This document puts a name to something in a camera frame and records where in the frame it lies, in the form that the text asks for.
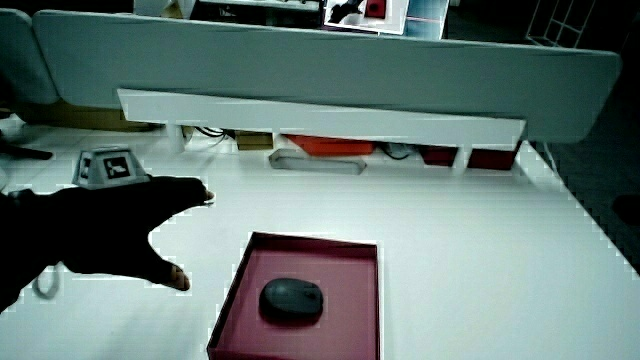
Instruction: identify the person's left hand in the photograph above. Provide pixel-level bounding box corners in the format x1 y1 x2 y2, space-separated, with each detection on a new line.
19 145 216 292

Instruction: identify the black computer mouse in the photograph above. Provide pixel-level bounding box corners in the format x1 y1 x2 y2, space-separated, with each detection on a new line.
258 277 325 321

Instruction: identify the red square plate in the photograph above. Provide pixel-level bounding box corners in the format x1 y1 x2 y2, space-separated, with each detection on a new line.
206 231 382 360

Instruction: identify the person's left forearm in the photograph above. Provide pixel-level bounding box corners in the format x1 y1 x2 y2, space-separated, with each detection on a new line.
0 191 59 314

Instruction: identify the brown cardboard box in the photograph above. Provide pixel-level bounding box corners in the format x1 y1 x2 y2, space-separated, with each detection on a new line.
13 98 159 134

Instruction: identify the short grey divider panel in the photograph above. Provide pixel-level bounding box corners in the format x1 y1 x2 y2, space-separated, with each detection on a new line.
0 7 60 106

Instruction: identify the grey oblong tray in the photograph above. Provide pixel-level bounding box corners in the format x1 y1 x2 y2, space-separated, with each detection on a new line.
268 148 368 177

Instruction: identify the white desk shelf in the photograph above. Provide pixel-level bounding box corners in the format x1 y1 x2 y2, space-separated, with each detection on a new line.
116 88 528 174

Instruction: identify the orange box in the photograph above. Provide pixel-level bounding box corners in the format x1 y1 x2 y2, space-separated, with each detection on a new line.
285 133 376 158

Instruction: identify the long grey divider panel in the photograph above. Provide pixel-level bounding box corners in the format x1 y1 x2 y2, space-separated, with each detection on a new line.
31 9 623 145

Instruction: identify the white printed picture box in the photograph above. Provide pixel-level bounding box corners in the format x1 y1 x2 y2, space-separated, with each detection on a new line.
322 0 410 36

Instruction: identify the white cable loop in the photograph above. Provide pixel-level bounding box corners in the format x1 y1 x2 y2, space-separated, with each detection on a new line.
30 263 62 301

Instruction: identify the black cable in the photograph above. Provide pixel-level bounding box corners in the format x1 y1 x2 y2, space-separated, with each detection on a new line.
377 142 419 162
193 125 236 139

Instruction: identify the white wire rack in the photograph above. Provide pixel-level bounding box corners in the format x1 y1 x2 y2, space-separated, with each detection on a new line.
524 0 597 50

